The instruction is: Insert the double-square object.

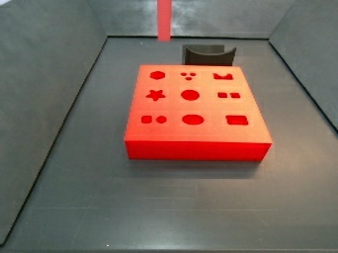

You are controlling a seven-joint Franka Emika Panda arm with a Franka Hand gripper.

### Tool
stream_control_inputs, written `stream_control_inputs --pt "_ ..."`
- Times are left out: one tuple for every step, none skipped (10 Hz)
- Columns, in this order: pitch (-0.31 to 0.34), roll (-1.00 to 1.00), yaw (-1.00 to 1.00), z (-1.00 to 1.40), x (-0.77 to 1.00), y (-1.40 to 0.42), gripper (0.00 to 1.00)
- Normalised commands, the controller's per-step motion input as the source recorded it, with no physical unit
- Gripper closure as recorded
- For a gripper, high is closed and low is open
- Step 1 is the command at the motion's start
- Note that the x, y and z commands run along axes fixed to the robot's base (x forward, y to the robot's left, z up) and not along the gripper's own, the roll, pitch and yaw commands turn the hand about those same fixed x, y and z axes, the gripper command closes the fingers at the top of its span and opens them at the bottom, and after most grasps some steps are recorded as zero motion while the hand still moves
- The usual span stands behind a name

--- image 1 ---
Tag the black curved holder bracket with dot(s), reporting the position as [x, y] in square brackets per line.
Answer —
[207, 54]

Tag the red double-square peg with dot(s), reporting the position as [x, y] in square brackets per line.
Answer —
[163, 20]

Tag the red shape-sorter block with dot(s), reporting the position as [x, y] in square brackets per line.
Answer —
[195, 113]

